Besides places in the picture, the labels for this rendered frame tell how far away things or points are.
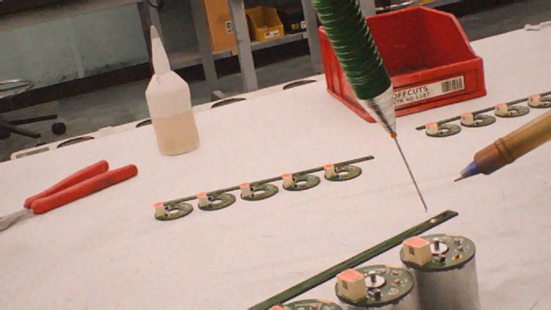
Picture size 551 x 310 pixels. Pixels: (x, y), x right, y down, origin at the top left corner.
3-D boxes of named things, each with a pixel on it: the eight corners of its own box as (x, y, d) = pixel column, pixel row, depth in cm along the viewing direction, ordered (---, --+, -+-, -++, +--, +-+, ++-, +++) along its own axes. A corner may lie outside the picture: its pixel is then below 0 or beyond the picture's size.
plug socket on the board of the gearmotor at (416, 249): (438, 257, 26) (436, 239, 26) (419, 267, 26) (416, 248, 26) (421, 251, 27) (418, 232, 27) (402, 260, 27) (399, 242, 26)
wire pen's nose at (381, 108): (366, 140, 23) (347, 98, 23) (388, 117, 24) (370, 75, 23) (395, 144, 23) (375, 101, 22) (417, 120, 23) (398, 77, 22)
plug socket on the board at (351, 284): (374, 291, 25) (371, 272, 25) (352, 303, 25) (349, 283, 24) (357, 284, 26) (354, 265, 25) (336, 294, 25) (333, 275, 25)
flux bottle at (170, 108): (205, 139, 66) (179, 18, 63) (194, 152, 63) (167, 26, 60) (166, 143, 66) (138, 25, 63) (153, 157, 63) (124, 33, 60)
